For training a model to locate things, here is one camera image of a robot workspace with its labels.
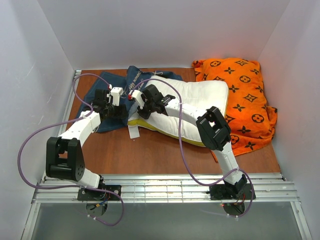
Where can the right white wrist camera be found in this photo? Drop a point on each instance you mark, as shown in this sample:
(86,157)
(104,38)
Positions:
(136,97)

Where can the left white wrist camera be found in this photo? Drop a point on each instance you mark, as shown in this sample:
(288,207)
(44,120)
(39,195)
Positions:
(115,95)

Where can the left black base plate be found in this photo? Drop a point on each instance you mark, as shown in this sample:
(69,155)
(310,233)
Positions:
(93,195)

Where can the aluminium rail frame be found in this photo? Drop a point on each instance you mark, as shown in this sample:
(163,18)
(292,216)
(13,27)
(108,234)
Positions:
(167,188)

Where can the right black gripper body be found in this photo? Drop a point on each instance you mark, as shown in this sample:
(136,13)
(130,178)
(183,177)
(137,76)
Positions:
(144,111)

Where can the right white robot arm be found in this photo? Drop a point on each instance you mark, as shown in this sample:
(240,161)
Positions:
(212,127)

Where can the orange patterned blanket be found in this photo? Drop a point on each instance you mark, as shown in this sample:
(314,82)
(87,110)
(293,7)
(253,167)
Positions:
(251,119)

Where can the white pillow yellow edge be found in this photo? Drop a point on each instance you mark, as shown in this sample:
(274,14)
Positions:
(202,95)

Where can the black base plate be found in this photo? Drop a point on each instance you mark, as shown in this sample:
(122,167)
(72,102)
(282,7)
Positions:
(221,192)
(93,195)

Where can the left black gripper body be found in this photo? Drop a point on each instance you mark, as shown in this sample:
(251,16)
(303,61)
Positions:
(119,111)

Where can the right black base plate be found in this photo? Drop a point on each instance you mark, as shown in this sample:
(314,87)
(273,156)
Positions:
(221,192)

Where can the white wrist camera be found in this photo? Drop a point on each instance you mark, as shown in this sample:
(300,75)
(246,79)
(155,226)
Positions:
(115,95)
(136,97)

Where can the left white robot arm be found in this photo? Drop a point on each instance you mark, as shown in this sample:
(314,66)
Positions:
(64,155)

